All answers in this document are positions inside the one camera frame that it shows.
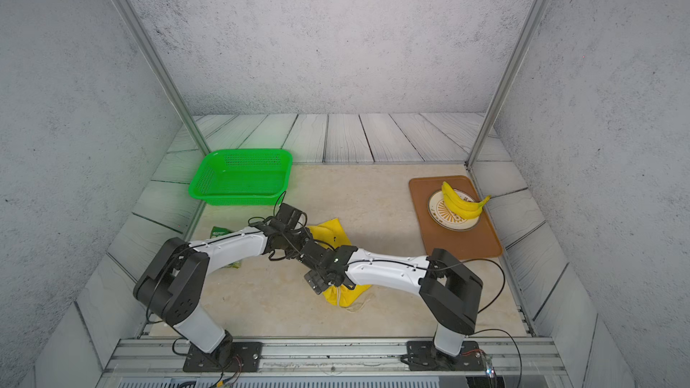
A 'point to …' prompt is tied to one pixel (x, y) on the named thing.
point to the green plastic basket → (243, 177)
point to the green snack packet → (219, 232)
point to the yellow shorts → (331, 235)
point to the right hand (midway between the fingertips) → (325, 271)
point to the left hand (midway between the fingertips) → (322, 247)
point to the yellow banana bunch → (466, 209)
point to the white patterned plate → (442, 216)
